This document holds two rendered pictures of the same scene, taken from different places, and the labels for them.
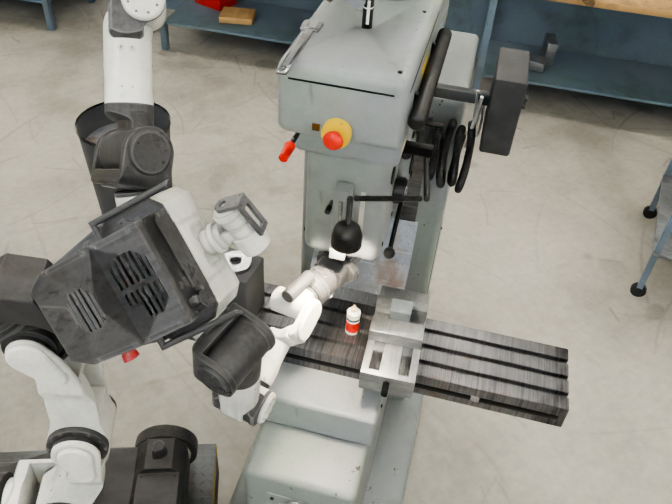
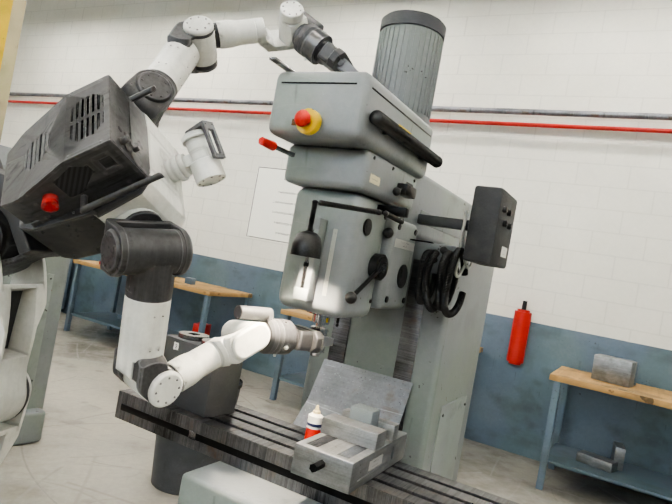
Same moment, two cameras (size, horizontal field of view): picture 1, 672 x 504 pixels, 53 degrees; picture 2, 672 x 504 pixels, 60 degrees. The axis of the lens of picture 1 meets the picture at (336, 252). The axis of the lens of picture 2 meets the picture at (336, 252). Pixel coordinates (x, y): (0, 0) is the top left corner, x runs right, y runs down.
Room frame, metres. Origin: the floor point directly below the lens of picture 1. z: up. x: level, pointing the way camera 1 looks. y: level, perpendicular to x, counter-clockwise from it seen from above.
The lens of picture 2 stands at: (-0.08, -0.49, 1.46)
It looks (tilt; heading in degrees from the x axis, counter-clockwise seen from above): 1 degrees up; 17
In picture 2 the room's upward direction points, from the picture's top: 10 degrees clockwise
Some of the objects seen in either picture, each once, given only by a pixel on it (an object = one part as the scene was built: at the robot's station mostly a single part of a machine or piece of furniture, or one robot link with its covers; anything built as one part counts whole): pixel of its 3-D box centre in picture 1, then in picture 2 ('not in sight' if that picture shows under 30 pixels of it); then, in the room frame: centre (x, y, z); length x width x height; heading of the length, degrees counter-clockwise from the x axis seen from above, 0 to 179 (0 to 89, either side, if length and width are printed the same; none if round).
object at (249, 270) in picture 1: (222, 281); (199, 371); (1.45, 0.33, 1.06); 0.22 x 0.12 x 0.20; 72
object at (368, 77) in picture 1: (364, 57); (358, 129); (1.41, -0.03, 1.81); 0.47 x 0.26 x 0.16; 169
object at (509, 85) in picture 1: (506, 101); (492, 228); (1.63, -0.42, 1.62); 0.20 x 0.09 x 0.21; 169
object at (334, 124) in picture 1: (336, 133); (308, 121); (1.17, 0.02, 1.76); 0.06 x 0.02 x 0.06; 79
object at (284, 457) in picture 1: (329, 430); not in sight; (1.37, -0.02, 0.46); 0.81 x 0.32 x 0.60; 169
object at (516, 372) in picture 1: (356, 339); (313, 462); (1.39, -0.08, 0.92); 1.24 x 0.23 x 0.08; 79
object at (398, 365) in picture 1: (396, 334); (355, 443); (1.33, -0.19, 1.01); 0.35 x 0.15 x 0.11; 170
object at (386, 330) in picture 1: (396, 332); (353, 431); (1.31, -0.19, 1.05); 0.15 x 0.06 x 0.04; 80
